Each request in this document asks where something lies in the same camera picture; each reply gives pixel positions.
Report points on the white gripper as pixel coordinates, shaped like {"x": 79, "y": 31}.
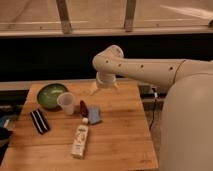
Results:
{"x": 104, "y": 80}

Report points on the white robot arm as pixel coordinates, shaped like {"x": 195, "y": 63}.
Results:
{"x": 187, "y": 115}

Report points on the green ceramic bowl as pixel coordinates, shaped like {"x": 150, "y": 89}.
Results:
{"x": 47, "y": 95}

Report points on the dark red small object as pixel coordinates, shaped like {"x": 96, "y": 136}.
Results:
{"x": 83, "y": 109}

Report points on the translucent plastic cup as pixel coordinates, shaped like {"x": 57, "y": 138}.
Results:
{"x": 67, "y": 102}

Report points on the wooden table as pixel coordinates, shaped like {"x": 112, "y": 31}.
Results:
{"x": 121, "y": 142}

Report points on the white bottle with cap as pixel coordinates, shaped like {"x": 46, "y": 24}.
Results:
{"x": 80, "y": 139}

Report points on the black white striped block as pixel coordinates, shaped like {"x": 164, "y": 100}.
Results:
{"x": 39, "y": 121}

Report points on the dark clutter at left edge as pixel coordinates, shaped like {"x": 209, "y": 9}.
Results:
{"x": 5, "y": 133}

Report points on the metal window frame post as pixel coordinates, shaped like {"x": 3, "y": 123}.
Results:
{"x": 129, "y": 15}
{"x": 64, "y": 16}

